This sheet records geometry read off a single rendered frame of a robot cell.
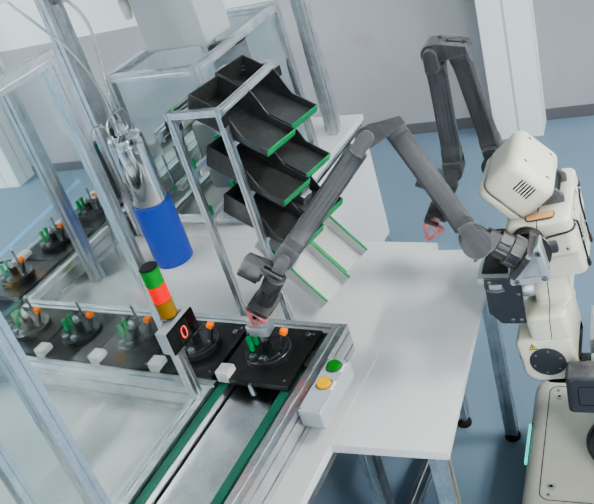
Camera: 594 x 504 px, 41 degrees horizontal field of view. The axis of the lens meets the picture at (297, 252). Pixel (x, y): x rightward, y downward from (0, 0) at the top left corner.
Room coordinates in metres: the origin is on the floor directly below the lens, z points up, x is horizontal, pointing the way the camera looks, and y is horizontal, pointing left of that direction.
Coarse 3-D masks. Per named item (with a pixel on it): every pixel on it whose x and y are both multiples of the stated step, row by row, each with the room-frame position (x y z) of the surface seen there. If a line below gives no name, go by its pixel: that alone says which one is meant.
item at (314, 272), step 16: (272, 240) 2.14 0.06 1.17; (304, 256) 2.12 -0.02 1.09; (320, 256) 2.11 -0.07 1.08; (288, 272) 2.04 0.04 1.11; (304, 272) 2.07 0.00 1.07; (320, 272) 2.08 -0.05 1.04; (336, 272) 2.08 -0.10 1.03; (304, 288) 2.01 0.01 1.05; (320, 288) 2.03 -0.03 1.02; (336, 288) 2.04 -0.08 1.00; (320, 304) 1.98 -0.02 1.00
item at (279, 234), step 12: (228, 192) 2.15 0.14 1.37; (240, 192) 2.21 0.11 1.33; (228, 204) 2.14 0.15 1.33; (240, 204) 2.11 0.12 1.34; (264, 204) 2.19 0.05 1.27; (276, 204) 2.18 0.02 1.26; (288, 204) 2.15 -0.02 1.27; (240, 216) 2.12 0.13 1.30; (264, 216) 2.14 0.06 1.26; (276, 216) 2.14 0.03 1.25; (288, 216) 2.13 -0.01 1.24; (264, 228) 2.06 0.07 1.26; (276, 228) 2.09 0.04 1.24; (288, 228) 2.08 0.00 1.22; (276, 240) 2.04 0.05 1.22; (312, 240) 2.03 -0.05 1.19
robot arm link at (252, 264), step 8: (248, 256) 1.82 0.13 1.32; (256, 256) 1.83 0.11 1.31; (280, 256) 1.77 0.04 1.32; (288, 256) 1.78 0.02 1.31; (248, 264) 1.81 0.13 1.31; (256, 264) 1.81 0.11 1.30; (264, 264) 1.80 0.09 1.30; (272, 264) 1.81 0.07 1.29; (280, 264) 1.77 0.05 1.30; (288, 264) 1.77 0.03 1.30; (240, 272) 1.81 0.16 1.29; (248, 272) 1.80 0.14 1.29; (256, 272) 1.79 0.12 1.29; (280, 272) 1.76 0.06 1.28; (248, 280) 1.81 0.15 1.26; (256, 280) 1.79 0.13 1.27
